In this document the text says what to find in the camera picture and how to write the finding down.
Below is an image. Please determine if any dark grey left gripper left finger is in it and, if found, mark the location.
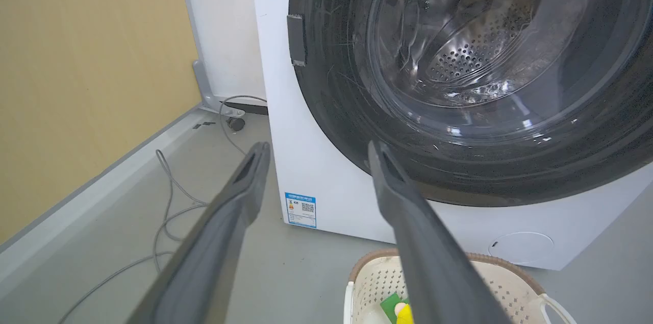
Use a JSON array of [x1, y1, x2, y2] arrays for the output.
[[126, 141, 271, 324]]

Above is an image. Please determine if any round white filter cover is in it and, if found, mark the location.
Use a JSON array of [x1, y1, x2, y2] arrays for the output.
[[488, 232, 555, 266]]

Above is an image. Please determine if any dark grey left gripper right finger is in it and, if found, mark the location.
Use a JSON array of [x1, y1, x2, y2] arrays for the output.
[[367, 140, 512, 324]]

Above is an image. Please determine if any white partition panel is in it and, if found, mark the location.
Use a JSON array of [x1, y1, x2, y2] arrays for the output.
[[176, 0, 268, 106]]

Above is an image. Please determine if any grey tape patch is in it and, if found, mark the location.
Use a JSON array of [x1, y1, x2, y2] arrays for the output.
[[287, 14, 308, 67]]

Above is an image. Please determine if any cream perforated laundry basket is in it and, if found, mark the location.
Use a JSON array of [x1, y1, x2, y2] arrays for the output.
[[343, 248, 578, 324]]

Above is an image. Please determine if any round dark glass washer door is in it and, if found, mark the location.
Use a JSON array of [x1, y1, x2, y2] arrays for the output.
[[288, 0, 653, 208]]

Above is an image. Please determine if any grey power cable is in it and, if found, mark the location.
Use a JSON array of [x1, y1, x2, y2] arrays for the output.
[[57, 95, 268, 324]]

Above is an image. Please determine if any white front-load washing machine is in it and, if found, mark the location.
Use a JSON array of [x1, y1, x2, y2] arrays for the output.
[[249, 0, 653, 271]]

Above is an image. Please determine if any yellow toy duck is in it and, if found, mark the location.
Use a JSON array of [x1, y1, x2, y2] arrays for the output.
[[394, 302, 415, 324]]

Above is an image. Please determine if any grey metal panel foot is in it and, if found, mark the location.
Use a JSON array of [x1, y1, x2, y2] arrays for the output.
[[192, 60, 246, 118]]

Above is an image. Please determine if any green toy block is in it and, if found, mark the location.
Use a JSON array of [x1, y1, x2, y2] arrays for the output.
[[380, 292, 409, 324]]

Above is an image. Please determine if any blue energy label sticker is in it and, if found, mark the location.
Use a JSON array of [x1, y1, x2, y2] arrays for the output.
[[284, 192, 317, 229]]

